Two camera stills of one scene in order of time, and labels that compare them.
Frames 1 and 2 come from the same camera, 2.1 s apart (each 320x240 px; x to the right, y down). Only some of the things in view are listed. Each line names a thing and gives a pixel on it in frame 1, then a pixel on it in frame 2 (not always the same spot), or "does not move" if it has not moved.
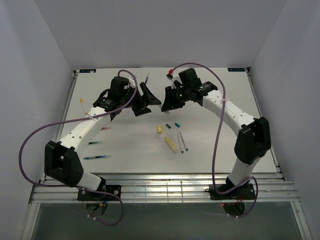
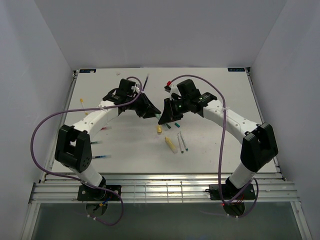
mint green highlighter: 161,104 to 165,127
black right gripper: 170,102 to 168,115
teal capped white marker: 180,143 does not move
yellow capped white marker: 81,100 does not move
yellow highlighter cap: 159,129 does not move
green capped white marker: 186,148 does not move
